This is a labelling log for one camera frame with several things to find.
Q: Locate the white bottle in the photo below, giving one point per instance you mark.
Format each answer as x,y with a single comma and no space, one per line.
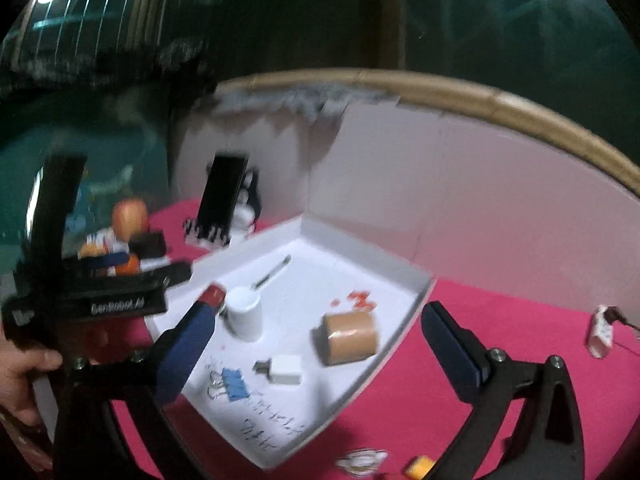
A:
245,315

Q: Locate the brown tape roll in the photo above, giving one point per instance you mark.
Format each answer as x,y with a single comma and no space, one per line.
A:
347,337

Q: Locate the small orange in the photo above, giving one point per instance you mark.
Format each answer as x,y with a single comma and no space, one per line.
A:
129,265

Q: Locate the black plastic bag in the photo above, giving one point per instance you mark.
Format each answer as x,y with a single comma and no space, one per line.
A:
165,67

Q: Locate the yellow lighter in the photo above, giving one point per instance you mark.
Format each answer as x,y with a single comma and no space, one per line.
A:
420,467

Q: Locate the cat-shaped phone stand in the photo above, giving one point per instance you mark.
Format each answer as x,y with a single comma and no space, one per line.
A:
247,210

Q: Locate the bamboo railing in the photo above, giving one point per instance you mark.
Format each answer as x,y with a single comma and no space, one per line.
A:
450,91

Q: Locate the person's left hand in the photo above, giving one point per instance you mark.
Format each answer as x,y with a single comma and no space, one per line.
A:
20,380

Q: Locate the grey cloth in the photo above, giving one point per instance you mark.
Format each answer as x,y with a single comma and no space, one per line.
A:
310,100

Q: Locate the person's left forearm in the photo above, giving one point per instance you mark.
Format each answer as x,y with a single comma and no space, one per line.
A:
20,445

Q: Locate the white tray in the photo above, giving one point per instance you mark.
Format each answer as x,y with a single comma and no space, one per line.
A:
287,325

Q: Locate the white power strip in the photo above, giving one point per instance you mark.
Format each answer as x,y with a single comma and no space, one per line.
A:
600,332

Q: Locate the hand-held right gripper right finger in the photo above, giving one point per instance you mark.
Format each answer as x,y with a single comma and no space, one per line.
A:
450,355

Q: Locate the red tablecloth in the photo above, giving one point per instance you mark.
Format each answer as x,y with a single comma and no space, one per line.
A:
500,320

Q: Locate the white charger plug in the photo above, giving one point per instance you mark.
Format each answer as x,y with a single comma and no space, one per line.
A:
285,370

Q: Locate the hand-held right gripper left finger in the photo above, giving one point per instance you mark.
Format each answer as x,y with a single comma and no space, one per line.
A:
185,355

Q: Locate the red small box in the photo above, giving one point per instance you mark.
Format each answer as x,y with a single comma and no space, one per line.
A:
215,296

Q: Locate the pen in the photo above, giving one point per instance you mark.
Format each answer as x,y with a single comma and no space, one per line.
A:
272,272

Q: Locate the red apple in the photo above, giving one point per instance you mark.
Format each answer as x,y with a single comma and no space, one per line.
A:
130,216

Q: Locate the wooden window post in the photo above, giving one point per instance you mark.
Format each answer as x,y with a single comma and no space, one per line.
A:
391,15

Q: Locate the black charger plug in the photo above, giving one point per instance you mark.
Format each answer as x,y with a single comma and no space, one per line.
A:
147,244

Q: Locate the black phone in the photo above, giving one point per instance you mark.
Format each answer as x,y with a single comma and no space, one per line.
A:
222,195

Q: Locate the blue binder clip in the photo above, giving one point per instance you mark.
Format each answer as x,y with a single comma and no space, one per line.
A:
234,385

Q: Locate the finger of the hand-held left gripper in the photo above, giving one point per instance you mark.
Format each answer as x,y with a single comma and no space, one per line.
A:
115,305
150,275

